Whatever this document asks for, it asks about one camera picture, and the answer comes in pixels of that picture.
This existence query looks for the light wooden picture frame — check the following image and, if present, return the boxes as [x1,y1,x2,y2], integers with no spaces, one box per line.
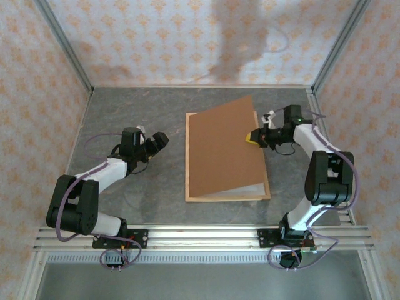
[184,111,272,203]

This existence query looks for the brown backing board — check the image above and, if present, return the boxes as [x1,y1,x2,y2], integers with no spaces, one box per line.
[188,94,267,199]

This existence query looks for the black electronics box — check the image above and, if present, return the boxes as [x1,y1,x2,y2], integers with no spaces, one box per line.
[279,251,303,270]

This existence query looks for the grey metal panel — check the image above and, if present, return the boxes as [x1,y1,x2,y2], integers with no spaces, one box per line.
[34,262,373,300]

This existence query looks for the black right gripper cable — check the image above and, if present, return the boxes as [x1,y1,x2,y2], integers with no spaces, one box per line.
[274,142,296,156]

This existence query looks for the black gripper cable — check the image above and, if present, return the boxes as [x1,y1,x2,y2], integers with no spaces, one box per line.
[274,142,296,156]
[129,161,149,175]

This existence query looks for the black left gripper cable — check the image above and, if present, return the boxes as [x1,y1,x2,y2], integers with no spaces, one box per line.
[129,161,149,175]

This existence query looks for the aluminium side rail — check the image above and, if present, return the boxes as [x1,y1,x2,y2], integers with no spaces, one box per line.
[307,88,357,226]
[49,89,94,226]

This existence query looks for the aluminium back rail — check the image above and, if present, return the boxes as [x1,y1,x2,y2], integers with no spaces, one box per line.
[92,82,313,89]

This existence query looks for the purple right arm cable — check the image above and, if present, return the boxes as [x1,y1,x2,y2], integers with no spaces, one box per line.
[267,106,359,272]

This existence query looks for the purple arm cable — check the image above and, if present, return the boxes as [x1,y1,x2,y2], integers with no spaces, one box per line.
[53,132,143,272]
[267,106,359,272]

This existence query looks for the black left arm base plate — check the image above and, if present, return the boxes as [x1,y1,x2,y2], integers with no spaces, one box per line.
[92,229,149,250]

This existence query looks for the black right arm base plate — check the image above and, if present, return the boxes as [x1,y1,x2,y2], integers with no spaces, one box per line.
[257,227,315,250]

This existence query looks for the wide aluminium base rail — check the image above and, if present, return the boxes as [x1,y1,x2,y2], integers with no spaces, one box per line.
[32,225,376,251]

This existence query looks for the aluminium corner post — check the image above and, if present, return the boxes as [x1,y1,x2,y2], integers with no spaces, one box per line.
[33,0,95,94]
[311,0,373,93]

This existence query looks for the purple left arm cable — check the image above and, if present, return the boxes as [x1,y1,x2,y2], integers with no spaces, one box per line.
[53,132,143,272]

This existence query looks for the slotted grey cable duct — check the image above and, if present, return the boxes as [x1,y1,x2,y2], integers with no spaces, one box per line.
[46,252,365,265]

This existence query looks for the aluminium leg post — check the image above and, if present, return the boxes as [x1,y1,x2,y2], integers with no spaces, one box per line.
[357,249,387,300]
[17,251,48,300]

